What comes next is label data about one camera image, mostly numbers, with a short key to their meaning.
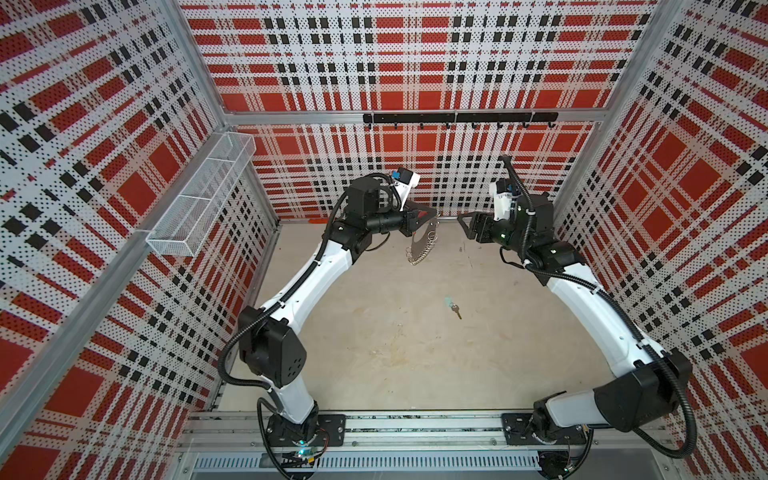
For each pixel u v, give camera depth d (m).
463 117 0.90
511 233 0.62
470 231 0.67
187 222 0.93
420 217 0.69
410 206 0.66
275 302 0.46
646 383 0.39
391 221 0.64
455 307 0.96
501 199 0.65
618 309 0.45
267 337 0.44
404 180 0.63
